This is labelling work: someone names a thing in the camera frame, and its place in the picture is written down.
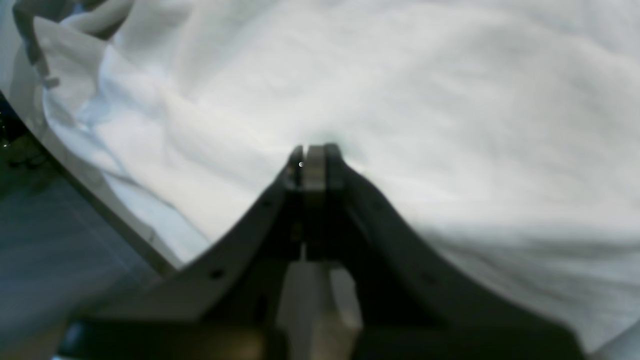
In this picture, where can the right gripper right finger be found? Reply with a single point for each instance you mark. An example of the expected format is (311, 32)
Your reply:
(413, 304)

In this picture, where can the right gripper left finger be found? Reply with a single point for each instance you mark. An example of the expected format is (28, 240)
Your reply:
(222, 306)

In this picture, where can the white t-shirt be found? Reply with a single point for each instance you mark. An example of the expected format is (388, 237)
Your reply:
(506, 132)

